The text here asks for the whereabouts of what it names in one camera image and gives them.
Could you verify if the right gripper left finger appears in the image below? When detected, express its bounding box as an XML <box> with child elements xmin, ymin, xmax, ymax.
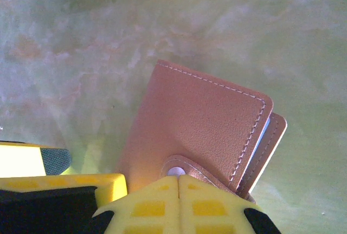
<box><xmin>92</xmin><ymin>175</ymin><xmax>180</xmax><ymax>234</ymax></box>

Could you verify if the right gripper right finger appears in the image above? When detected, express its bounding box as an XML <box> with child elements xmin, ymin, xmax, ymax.
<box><xmin>178</xmin><ymin>174</ymin><xmax>282</xmax><ymax>234</ymax></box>

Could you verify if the red white packet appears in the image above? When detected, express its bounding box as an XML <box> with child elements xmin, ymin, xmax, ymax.
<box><xmin>113</xmin><ymin>59</ymin><xmax>288</xmax><ymax>205</ymax></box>

